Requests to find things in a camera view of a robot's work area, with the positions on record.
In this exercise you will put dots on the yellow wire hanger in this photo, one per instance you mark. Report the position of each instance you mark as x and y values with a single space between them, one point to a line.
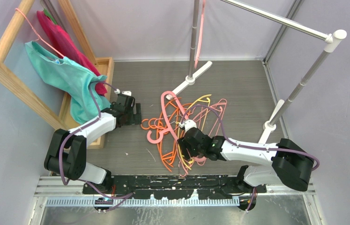
185 165

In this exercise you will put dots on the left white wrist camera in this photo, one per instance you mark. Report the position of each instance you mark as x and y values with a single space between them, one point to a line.
127 92

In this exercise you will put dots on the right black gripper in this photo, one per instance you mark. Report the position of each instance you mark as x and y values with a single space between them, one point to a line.
184 144

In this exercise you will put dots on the pink hanger on wooden rack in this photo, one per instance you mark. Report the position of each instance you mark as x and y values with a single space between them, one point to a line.
37 34

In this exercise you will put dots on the magenta shirt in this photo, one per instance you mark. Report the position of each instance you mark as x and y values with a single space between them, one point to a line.
62 42

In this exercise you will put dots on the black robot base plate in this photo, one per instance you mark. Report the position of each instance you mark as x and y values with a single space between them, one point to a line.
191 190

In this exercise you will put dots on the metal clothes rail stand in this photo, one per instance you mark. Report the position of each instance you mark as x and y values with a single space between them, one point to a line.
332 40

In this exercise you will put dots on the teal mesh shirt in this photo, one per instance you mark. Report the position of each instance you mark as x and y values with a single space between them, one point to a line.
70 77

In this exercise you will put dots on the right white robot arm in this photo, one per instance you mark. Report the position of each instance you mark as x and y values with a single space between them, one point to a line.
273 163

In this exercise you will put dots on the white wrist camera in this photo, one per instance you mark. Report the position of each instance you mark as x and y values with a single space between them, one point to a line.
127 92
187 125

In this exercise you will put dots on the thick pink plastic hanger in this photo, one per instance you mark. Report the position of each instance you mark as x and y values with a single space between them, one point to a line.
197 56

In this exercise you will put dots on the wooden clothes rack frame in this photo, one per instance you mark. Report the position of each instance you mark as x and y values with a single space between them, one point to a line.
21 90

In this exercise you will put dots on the orange wire hanger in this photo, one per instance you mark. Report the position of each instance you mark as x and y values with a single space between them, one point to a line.
179 133
156 125

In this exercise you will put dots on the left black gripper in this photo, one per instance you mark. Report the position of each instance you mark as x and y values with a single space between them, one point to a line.
135 119

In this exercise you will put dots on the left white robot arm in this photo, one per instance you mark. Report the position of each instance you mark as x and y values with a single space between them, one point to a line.
67 152

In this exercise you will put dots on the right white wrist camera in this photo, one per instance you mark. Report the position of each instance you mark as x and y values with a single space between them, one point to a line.
187 125

